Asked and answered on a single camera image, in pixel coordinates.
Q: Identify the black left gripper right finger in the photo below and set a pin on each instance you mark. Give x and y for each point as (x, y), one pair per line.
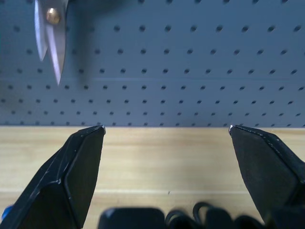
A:
(274, 179)

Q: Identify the large red blue scissors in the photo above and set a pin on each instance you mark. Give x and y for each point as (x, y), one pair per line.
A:
(56, 47)

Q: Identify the grey pegboard panel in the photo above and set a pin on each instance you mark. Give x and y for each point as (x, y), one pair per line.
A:
(166, 71)

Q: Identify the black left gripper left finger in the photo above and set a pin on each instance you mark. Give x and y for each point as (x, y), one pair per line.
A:
(59, 190)

